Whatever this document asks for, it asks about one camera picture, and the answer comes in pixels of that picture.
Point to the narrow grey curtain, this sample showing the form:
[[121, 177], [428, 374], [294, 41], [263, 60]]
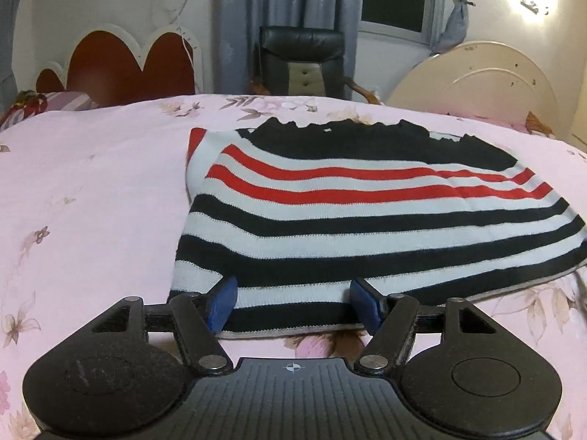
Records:
[[7, 32]]

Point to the striped knit sweater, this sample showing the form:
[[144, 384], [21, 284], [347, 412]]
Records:
[[321, 220]]

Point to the red heart-shaped headboard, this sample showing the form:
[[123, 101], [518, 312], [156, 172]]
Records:
[[105, 68]]

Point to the wall lamp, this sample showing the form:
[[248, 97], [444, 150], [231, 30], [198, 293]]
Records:
[[534, 6]]

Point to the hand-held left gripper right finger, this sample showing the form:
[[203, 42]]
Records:
[[367, 305]]

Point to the striped pink pillow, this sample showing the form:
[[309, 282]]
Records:
[[69, 101]]

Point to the red patterned cloth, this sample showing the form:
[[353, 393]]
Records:
[[27, 100]]

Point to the tied grey curtain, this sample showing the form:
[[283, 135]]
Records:
[[456, 13]]

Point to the black leather office chair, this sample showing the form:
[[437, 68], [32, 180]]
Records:
[[298, 41]]

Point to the orange patterned cloth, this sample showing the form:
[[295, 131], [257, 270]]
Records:
[[539, 123]]

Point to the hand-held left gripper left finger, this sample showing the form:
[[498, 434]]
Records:
[[222, 302]]

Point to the pink floral bedsheet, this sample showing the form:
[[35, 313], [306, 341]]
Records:
[[91, 192]]

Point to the cream round headboard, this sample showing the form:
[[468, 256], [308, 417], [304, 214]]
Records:
[[481, 87]]

